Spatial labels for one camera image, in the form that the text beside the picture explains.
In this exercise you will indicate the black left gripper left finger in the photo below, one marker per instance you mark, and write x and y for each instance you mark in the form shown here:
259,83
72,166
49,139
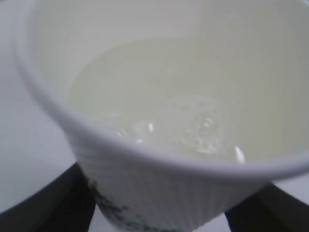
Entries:
65,205

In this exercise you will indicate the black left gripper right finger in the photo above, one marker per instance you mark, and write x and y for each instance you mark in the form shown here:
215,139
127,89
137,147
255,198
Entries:
269,210

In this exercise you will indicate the white paper cup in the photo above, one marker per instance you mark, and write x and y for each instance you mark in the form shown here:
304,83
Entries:
176,110

